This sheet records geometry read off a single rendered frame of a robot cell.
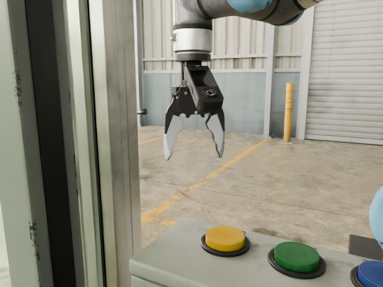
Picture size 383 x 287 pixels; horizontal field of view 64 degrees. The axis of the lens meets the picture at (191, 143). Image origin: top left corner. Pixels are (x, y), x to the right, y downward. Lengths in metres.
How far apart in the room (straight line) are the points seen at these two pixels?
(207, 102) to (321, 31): 5.44
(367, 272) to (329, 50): 5.61
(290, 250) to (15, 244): 0.23
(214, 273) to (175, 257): 0.04
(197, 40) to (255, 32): 5.71
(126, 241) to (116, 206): 0.05
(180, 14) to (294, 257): 0.45
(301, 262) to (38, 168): 0.22
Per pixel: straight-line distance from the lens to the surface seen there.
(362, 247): 0.70
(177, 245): 0.33
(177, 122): 0.60
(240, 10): 0.55
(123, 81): 0.31
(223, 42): 6.45
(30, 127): 0.21
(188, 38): 0.59
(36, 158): 0.22
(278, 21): 0.66
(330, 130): 5.89
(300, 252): 0.31
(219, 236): 0.33
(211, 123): 0.61
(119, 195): 0.32
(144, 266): 0.30
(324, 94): 5.84
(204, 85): 0.55
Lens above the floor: 1.06
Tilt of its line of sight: 12 degrees down
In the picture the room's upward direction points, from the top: straight up
